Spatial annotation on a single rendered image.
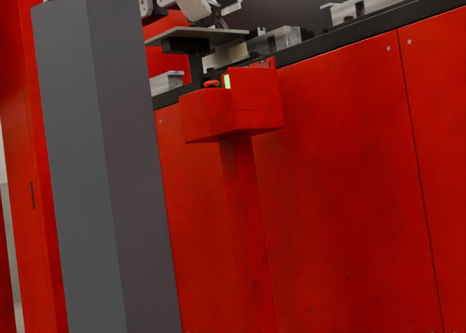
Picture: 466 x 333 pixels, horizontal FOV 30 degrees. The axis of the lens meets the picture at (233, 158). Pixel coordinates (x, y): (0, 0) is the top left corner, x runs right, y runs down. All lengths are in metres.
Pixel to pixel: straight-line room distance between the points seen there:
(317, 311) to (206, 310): 0.45
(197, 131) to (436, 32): 0.62
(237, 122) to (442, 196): 0.50
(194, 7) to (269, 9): 0.76
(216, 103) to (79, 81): 0.37
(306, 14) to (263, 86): 1.04
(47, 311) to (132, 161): 1.33
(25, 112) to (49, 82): 1.20
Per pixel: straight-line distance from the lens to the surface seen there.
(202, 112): 2.13
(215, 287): 2.54
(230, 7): 2.67
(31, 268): 3.26
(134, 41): 2.04
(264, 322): 2.14
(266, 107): 2.12
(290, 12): 3.20
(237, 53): 2.59
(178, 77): 2.89
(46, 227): 3.15
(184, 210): 2.62
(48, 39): 2.04
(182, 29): 2.42
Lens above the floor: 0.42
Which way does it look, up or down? 5 degrees up
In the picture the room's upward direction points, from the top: 8 degrees counter-clockwise
